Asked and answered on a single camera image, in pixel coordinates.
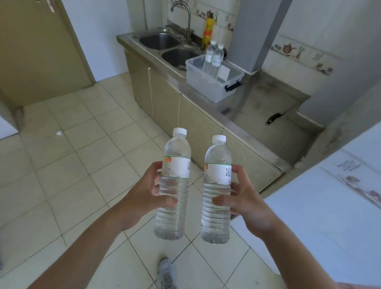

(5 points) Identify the person's right hand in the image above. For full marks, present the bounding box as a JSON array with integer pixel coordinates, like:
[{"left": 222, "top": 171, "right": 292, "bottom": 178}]
[{"left": 212, "top": 165, "right": 279, "bottom": 239}]

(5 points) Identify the person's left hand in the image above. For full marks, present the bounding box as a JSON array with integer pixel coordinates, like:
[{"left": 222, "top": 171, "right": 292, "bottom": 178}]
[{"left": 119, "top": 162, "right": 178, "bottom": 232}]

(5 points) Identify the clear water bottle white cap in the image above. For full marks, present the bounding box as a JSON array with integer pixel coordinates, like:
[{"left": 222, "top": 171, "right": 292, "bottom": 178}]
[
  {"left": 203, "top": 40, "right": 218, "bottom": 77},
  {"left": 211, "top": 44, "right": 224, "bottom": 80},
  {"left": 200, "top": 135, "right": 233, "bottom": 245},
  {"left": 153, "top": 127, "right": 192, "bottom": 240}
]

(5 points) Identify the person's left forearm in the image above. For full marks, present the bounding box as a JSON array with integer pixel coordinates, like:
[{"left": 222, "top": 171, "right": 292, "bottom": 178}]
[{"left": 28, "top": 204, "right": 134, "bottom": 289}]

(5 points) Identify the person's right forearm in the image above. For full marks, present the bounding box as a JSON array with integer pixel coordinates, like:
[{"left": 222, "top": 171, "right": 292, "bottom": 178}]
[{"left": 254, "top": 219, "right": 338, "bottom": 289}]

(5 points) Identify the grey sneaker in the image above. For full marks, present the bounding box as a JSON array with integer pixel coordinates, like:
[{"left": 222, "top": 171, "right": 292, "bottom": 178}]
[{"left": 156, "top": 257, "right": 178, "bottom": 289}]

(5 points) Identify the beige kitchen cabinet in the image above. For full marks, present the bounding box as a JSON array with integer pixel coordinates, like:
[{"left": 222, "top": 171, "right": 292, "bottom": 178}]
[{"left": 123, "top": 49, "right": 284, "bottom": 195}]

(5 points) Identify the clear plastic storage bin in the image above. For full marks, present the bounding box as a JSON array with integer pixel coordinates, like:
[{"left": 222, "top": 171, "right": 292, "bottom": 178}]
[{"left": 185, "top": 54, "right": 245, "bottom": 104}]

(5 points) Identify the white card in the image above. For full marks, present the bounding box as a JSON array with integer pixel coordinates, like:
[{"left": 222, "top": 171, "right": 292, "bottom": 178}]
[{"left": 217, "top": 64, "right": 231, "bottom": 83}]

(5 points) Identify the stainless steel double sink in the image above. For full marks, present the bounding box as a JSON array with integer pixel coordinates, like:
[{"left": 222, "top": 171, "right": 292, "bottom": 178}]
[{"left": 132, "top": 28, "right": 203, "bottom": 72}]

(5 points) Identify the white appliance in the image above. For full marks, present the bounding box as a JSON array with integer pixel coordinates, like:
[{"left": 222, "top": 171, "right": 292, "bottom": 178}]
[{"left": 0, "top": 115, "right": 20, "bottom": 141}]

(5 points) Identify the yellow orange detergent bottle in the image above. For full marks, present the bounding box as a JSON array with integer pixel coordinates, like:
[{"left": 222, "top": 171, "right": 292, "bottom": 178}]
[{"left": 202, "top": 10, "right": 216, "bottom": 50}]

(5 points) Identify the chrome kitchen faucet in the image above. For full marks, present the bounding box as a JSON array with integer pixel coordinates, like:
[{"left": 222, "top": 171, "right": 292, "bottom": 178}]
[{"left": 170, "top": 1, "right": 193, "bottom": 41}]

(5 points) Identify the brown wooden door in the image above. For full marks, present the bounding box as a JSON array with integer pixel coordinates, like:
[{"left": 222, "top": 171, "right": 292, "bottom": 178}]
[{"left": 0, "top": 0, "right": 96, "bottom": 107}]

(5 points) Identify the black plug with cable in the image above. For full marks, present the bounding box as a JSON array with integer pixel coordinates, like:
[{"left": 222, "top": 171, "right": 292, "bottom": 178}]
[{"left": 266, "top": 104, "right": 299, "bottom": 125}]

